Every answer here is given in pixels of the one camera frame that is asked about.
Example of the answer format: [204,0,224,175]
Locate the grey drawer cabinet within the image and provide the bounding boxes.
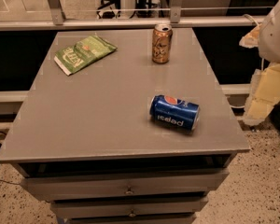
[0,28,249,224]

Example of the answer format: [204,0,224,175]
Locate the blue pepsi can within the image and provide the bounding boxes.
[149,95,200,131]

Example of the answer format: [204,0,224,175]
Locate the grey drawer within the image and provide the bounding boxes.
[21,168,229,201]
[50,196,208,218]

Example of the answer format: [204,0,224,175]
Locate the white cable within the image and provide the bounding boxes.
[242,13,260,27]

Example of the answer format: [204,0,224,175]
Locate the green chip bag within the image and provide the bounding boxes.
[54,35,117,76]

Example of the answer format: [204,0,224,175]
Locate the top grey drawer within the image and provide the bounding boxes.
[21,168,229,201]

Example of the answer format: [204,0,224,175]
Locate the metal railing frame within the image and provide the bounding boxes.
[0,0,278,31]

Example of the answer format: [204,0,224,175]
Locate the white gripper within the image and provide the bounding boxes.
[239,0,280,126]

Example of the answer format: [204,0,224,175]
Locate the gold soda can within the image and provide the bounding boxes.
[152,24,173,63]

